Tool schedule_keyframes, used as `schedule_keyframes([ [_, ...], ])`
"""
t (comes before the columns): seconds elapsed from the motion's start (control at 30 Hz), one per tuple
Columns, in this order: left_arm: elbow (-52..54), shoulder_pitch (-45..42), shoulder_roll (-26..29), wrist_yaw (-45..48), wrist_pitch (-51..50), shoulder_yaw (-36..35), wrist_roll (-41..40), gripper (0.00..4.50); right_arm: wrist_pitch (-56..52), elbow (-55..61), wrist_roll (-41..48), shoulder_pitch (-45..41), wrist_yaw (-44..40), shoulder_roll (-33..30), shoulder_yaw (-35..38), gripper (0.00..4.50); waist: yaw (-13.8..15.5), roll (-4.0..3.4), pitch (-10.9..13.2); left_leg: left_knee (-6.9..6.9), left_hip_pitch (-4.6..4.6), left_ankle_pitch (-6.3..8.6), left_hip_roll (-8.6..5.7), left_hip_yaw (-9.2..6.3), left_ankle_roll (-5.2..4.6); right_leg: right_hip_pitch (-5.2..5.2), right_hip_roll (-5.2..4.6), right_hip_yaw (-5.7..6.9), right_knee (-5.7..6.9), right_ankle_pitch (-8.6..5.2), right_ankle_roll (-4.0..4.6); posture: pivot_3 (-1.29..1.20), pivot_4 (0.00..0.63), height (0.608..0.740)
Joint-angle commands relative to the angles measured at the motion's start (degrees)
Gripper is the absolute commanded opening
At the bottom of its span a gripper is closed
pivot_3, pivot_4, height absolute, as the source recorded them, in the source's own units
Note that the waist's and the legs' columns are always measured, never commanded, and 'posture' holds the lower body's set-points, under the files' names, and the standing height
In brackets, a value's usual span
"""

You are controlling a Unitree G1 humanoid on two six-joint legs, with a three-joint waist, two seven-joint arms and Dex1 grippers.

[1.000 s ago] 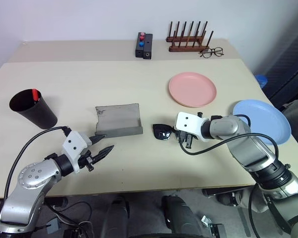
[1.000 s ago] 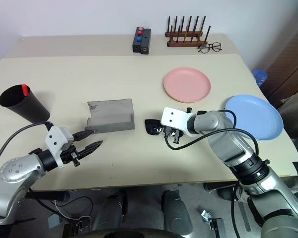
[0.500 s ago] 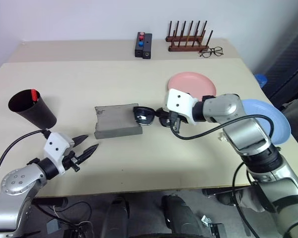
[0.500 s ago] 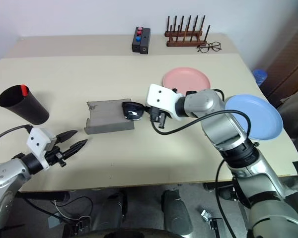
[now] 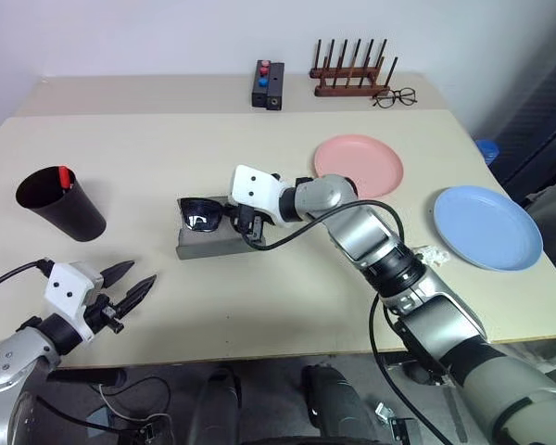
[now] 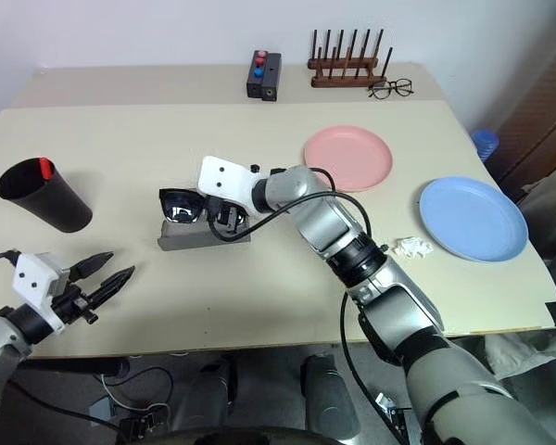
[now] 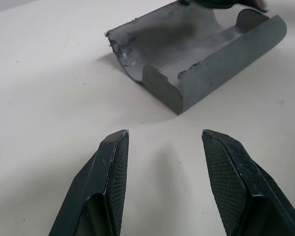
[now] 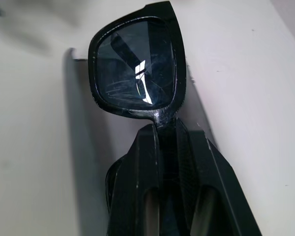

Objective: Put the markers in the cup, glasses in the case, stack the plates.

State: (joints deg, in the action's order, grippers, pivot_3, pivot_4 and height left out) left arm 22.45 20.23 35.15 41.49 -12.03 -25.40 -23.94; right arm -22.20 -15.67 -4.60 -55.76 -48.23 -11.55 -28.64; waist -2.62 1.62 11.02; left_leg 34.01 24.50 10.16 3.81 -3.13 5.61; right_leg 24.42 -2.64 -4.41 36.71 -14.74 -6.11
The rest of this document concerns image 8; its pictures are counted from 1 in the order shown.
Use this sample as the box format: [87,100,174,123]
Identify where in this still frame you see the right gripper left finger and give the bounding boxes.
[105,123,163,236]

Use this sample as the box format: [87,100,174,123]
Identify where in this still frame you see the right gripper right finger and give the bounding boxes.
[175,117,264,236]

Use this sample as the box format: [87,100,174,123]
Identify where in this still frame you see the black sunglasses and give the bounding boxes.
[88,0,188,236]

